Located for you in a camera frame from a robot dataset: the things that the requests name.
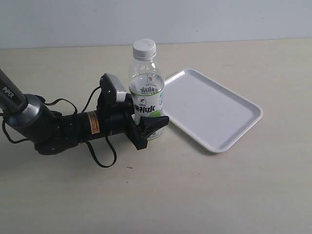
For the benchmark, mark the clear plastic water bottle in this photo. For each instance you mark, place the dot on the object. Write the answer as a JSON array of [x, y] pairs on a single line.
[[146, 87]]

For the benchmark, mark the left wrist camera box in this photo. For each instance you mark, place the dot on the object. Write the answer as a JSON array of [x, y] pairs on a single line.
[[112, 89]]

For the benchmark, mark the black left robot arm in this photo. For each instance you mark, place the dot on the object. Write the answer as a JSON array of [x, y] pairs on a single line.
[[52, 133]]

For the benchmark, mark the white bottle cap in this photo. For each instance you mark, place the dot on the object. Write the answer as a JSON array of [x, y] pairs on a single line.
[[144, 49]]

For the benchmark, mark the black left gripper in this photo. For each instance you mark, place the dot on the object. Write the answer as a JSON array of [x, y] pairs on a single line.
[[116, 118]]

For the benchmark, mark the white plastic tray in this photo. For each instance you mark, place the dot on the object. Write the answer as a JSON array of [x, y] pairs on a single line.
[[208, 112]]

